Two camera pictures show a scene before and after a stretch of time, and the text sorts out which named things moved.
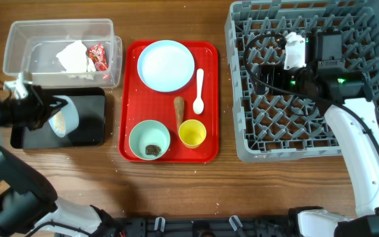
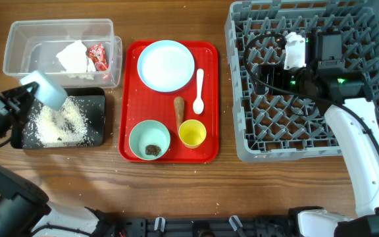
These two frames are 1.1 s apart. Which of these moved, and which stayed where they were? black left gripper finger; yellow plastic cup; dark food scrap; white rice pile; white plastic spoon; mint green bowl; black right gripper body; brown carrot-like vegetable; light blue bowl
Moved: white rice pile; light blue bowl; black left gripper finger
Stayed: black right gripper body; white plastic spoon; brown carrot-like vegetable; dark food scrap; yellow plastic cup; mint green bowl
